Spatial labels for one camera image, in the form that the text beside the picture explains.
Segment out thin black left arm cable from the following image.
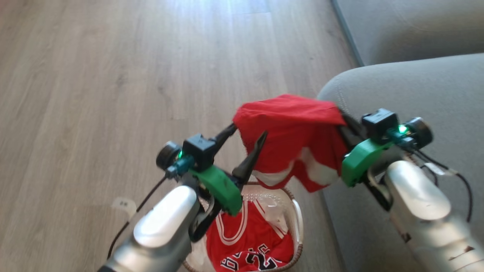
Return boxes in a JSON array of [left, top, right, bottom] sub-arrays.
[[107, 175, 169, 260]]

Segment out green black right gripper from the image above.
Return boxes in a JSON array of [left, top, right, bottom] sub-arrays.
[[338, 110, 394, 212]]

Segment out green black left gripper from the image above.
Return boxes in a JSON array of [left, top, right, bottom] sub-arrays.
[[188, 123, 268, 242]]

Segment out white laundry basket brown rim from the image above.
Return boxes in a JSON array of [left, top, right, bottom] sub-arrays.
[[181, 181, 304, 272]]

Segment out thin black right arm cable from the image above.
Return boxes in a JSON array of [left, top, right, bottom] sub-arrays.
[[412, 149, 474, 223]]

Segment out grey sofa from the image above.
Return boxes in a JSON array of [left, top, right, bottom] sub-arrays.
[[317, 53, 484, 272]]

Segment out grey flat sofa section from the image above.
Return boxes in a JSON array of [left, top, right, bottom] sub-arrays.
[[331, 0, 484, 67]]

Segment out red basketball jersey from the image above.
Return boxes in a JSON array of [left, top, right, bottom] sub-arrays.
[[232, 94, 348, 193]]

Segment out white cable label tag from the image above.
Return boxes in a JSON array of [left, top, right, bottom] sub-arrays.
[[423, 162, 459, 177], [111, 196, 137, 219]]

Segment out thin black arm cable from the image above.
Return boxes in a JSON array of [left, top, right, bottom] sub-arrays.
[[412, 149, 474, 223], [107, 175, 169, 260]]

